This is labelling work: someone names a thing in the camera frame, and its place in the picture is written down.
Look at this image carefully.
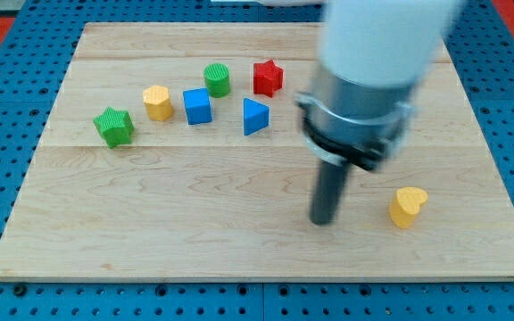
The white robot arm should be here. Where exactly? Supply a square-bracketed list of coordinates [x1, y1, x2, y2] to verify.
[296, 0, 464, 170]

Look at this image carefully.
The yellow heart block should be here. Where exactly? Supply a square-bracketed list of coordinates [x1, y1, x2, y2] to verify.
[388, 186, 428, 229]

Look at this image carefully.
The blue triangle block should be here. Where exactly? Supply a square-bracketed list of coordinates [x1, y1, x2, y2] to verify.
[243, 98, 269, 136]

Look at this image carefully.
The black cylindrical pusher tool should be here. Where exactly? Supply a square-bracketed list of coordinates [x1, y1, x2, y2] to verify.
[309, 160, 351, 226]

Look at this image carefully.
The wooden board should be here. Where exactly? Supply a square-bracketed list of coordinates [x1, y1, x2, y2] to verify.
[0, 22, 514, 283]

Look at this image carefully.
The red star block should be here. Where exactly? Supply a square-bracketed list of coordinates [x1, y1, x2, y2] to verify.
[253, 60, 284, 97]

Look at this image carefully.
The blue cube block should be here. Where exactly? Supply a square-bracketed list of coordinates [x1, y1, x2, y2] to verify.
[183, 87, 212, 125]

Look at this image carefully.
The green cylinder block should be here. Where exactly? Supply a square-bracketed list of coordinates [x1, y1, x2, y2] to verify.
[203, 63, 230, 98]

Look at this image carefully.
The yellow hexagon block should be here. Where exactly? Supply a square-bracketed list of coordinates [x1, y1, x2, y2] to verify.
[143, 85, 174, 121]

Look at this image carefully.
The green star block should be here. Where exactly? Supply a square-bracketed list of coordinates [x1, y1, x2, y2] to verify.
[93, 107, 134, 149]

